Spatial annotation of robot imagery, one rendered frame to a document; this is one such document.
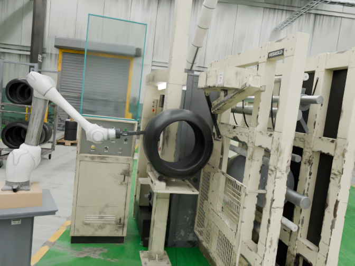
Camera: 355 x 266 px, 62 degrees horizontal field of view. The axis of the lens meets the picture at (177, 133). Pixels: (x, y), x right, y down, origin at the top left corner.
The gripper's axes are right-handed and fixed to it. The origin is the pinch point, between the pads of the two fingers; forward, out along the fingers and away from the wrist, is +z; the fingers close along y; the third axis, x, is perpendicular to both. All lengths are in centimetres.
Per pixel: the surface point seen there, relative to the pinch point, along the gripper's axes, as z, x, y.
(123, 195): -14, 70, 61
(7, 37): -380, -262, 1035
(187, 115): 35.0, -12.9, -11.0
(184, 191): 31, 47, -11
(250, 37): 521, -241, 833
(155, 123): 10.1, -7.3, -8.4
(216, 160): 70, 32, 18
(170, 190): 20, 46, -10
